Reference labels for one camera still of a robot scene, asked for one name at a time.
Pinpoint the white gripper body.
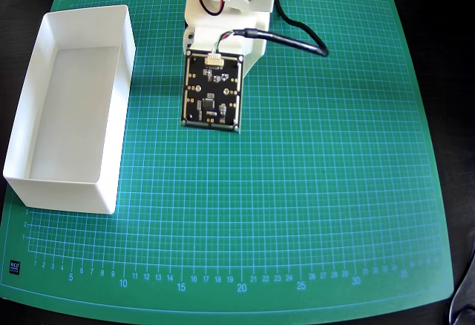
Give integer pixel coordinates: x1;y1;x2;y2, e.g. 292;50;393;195
182;24;268;78

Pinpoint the thick black camera cable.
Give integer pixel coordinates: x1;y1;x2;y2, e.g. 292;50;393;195
232;0;330;58

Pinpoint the white rectangular plastic bin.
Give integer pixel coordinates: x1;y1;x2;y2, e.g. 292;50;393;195
2;4;137;215

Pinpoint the black camera circuit board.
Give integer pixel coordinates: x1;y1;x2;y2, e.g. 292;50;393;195
180;49;245;134

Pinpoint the green cutting mat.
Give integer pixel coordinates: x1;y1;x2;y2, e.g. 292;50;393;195
0;0;456;325

